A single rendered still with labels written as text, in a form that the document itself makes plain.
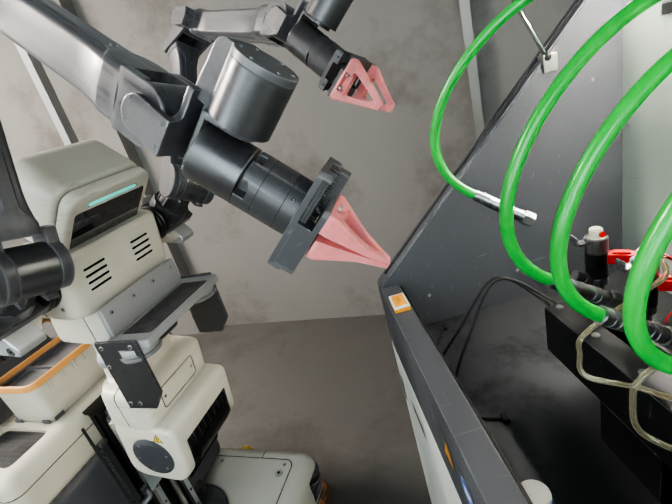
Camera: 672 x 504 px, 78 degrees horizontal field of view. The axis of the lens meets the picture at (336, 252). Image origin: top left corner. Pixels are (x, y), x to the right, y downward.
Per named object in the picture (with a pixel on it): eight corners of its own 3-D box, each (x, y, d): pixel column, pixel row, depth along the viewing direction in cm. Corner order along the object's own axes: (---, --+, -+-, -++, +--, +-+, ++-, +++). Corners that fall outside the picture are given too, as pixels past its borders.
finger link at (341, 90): (405, 90, 67) (362, 56, 69) (387, 85, 61) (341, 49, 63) (380, 126, 70) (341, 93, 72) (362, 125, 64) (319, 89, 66)
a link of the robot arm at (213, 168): (193, 160, 42) (163, 177, 37) (219, 98, 38) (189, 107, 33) (254, 197, 42) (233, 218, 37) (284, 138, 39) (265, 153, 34)
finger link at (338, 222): (403, 259, 36) (309, 202, 35) (359, 317, 39) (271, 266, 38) (402, 231, 42) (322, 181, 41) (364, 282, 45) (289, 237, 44)
